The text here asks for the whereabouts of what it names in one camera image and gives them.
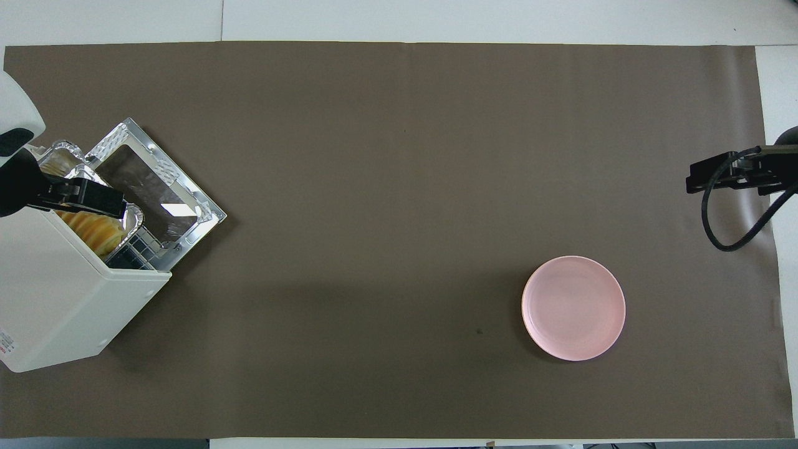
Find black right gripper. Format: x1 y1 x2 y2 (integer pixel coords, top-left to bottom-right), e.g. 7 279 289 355
685 144 798 196

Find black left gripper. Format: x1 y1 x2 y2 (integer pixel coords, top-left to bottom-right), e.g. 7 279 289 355
0 148 127 220

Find sliced yellow bread loaf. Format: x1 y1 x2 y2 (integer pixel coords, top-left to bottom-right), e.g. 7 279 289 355
41 153 129 259

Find aluminium foil tray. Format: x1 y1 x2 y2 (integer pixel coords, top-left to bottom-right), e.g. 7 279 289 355
36 140 146 260

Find glass oven door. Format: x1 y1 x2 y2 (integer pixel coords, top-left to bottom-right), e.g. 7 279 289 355
84 117 228 273

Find metal oven rack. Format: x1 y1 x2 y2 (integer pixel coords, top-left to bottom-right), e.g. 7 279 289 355
107 223 158 271

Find white toaster oven body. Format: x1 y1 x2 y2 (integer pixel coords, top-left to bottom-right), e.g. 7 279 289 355
0 140 173 374

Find pink round plate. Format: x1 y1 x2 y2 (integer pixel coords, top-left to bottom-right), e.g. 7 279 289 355
521 255 627 362

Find brown table mat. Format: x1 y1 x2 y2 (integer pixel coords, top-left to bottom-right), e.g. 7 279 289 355
2 41 796 440

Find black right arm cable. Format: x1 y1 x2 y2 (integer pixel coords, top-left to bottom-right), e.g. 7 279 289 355
702 147 798 253

